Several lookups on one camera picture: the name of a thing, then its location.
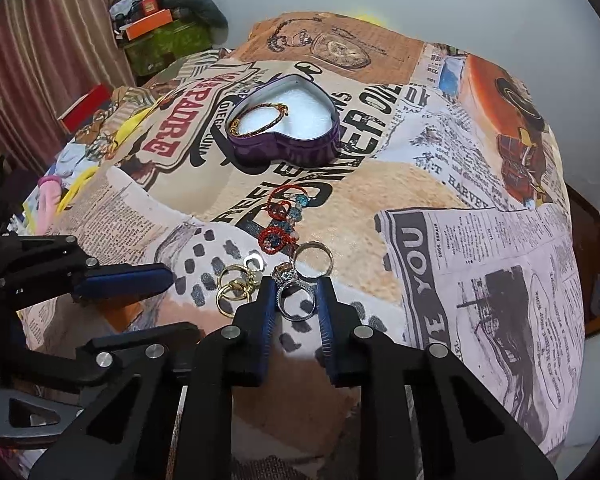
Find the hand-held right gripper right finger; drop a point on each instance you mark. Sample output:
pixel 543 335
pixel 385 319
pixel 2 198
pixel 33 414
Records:
pixel 326 317

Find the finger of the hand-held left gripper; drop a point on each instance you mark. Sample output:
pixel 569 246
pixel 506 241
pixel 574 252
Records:
pixel 125 280
pixel 130 342

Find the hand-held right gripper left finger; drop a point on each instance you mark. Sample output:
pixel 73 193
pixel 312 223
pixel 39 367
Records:
pixel 266 317

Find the pink cloth item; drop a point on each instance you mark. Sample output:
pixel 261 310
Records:
pixel 49 200

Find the red beaded heart earring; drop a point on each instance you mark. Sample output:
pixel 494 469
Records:
pixel 275 195
pixel 265 241

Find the red flat box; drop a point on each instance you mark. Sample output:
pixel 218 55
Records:
pixel 87 105

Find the yellow band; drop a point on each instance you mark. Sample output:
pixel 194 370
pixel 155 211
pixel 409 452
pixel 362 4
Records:
pixel 130 122

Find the purple heart-shaped tin box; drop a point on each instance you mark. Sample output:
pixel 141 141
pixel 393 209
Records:
pixel 280 152

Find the striped brown curtain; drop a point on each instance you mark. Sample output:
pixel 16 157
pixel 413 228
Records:
pixel 40 35

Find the printed blanket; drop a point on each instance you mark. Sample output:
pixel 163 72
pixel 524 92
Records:
pixel 430 185

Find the white foam insert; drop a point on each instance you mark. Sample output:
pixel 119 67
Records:
pixel 300 110

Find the orange box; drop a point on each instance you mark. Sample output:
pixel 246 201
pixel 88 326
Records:
pixel 147 25

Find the green patterned box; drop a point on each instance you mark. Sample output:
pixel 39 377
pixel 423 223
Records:
pixel 170 42

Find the wooden furniture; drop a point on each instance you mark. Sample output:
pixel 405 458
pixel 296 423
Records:
pixel 587 240

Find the grey cloth bundle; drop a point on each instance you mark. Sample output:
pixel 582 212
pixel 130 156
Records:
pixel 202 7

